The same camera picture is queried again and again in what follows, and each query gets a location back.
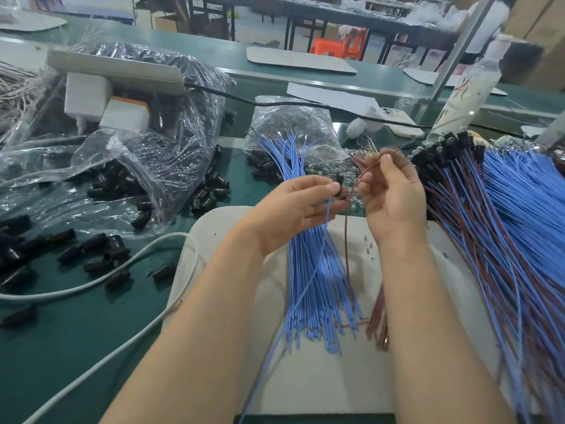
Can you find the cardboard boxes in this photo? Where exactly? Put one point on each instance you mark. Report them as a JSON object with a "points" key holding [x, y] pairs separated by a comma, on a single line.
{"points": [[540, 26]]}

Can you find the blue table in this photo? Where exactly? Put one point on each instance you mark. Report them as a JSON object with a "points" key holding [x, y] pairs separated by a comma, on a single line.
{"points": [[84, 4]]}

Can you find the large clear plastic bag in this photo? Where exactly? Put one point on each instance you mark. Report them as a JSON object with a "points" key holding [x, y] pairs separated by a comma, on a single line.
{"points": [[185, 128]]}

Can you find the pile of black plastic caps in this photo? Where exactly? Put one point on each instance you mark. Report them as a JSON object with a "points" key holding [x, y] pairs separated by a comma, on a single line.
{"points": [[97, 256]]}

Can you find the orange plastic stool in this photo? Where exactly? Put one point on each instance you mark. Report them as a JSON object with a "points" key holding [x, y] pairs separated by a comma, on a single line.
{"points": [[342, 44]]}

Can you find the person's right forearm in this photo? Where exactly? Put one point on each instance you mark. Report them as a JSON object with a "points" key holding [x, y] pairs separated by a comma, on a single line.
{"points": [[450, 353]]}

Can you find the small clear plastic bag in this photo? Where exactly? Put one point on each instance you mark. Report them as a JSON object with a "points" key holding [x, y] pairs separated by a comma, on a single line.
{"points": [[291, 123]]}

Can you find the white work board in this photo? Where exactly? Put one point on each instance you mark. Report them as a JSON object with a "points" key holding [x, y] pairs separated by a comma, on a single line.
{"points": [[353, 384]]}

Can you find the white computer mouse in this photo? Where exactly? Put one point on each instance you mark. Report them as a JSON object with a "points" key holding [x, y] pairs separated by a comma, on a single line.
{"points": [[356, 128]]}

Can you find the white orange charger adapter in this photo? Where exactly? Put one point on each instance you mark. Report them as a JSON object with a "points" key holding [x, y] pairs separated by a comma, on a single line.
{"points": [[125, 115]]}

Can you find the short metal frame post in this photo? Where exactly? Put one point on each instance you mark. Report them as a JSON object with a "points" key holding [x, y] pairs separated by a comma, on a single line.
{"points": [[553, 129]]}

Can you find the white spray bottle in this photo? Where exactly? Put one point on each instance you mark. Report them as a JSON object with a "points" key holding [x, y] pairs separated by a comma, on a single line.
{"points": [[468, 88]]}

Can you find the white paper sheet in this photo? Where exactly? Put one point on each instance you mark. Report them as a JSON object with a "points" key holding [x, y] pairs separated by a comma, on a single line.
{"points": [[331, 95]]}

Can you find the person's left forearm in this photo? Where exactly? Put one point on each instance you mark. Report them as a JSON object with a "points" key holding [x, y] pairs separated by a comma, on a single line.
{"points": [[185, 357]]}

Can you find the white power strip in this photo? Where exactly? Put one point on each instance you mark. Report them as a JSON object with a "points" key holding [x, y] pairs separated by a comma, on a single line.
{"points": [[115, 70]]}

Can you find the white flat tray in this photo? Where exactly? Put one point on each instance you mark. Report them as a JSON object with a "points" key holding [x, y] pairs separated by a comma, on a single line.
{"points": [[422, 76], [302, 58], [31, 22]]}

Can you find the black connector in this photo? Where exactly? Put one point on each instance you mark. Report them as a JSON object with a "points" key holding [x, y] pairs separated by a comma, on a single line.
{"points": [[336, 182]]}

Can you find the person's left hand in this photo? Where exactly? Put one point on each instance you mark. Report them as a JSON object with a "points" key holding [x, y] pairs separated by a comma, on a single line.
{"points": [[287, 214]]}

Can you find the long black-frame table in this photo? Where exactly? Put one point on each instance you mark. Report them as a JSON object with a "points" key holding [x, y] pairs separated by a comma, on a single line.
{"points": [[291, 8]]}

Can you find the person's right hand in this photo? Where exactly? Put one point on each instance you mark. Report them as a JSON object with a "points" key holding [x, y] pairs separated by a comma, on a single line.
{"points": [[395, 200]]}

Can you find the slanted metal frame post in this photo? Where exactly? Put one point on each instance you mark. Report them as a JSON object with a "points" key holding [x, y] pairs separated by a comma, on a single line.
{"points": [[463, 39]]}

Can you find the white flat device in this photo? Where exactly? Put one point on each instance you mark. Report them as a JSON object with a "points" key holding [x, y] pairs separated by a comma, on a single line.
{"points": [[402, 121]]}

